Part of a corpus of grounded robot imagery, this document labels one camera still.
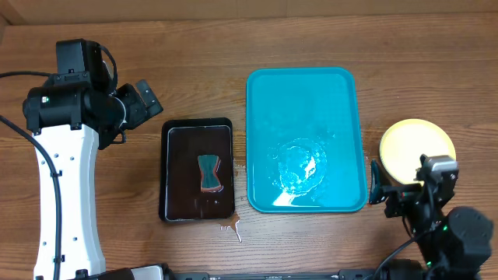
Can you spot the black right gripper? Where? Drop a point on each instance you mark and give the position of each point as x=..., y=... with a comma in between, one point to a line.
x=398, y=200

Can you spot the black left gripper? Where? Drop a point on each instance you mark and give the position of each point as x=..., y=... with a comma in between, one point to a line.
x=138, y=114

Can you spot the yellow plate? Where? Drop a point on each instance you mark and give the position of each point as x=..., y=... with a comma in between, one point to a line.
x=405, y=141

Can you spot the green orange sponge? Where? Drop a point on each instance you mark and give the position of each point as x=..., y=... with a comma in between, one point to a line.
x=208, y=166

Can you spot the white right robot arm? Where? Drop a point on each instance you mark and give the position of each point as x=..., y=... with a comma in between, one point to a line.
x=441, y=246

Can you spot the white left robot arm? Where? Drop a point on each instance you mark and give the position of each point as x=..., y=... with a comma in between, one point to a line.
x=70, y=124

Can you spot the black water tray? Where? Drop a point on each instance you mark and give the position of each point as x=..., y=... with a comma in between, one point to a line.
x=182, y=141

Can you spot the teal plastic tray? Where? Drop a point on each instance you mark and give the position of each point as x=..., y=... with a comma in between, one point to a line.
x=303, y=141

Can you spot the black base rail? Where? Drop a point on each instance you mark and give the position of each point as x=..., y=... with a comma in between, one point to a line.
x=344, y=274

